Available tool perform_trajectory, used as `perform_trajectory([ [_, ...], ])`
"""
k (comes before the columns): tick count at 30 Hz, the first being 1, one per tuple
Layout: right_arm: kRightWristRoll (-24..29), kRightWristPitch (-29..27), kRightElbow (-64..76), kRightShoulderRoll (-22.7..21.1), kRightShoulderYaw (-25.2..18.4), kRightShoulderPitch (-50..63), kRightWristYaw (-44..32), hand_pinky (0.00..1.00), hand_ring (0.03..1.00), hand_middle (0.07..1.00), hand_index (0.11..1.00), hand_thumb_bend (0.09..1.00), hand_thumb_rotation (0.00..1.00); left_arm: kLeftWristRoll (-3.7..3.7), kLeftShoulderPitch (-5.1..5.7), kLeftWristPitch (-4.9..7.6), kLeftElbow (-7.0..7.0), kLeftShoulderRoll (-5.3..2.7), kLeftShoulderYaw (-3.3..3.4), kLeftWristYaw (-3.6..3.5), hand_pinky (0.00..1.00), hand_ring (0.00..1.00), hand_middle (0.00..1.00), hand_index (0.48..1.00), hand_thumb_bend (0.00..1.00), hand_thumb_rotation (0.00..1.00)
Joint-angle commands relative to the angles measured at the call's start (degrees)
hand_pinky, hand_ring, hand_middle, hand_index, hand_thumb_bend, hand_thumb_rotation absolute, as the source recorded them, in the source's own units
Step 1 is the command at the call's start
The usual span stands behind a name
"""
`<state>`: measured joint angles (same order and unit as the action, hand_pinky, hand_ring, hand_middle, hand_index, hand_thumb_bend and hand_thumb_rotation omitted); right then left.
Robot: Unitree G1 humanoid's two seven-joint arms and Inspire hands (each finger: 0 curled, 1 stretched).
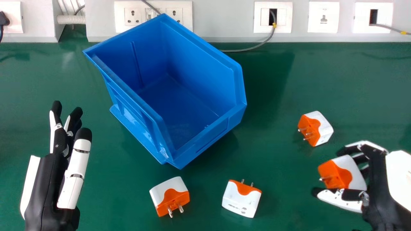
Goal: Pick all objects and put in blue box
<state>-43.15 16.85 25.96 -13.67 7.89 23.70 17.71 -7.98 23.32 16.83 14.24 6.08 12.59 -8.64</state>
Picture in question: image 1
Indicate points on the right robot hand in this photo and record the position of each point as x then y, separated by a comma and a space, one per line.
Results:
391, 192

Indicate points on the white-and-orange plug adapter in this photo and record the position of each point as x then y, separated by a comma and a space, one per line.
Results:
240, 199
340, 173
169, 195
316, 127

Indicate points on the blue plastic bin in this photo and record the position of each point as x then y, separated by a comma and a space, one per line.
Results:
173, 93

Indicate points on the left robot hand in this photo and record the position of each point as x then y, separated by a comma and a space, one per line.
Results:
48, 179

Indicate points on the white wall socket panel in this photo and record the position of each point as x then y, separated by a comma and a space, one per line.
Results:
282, 17
14, 16
138, 16
385, 16
323, 17

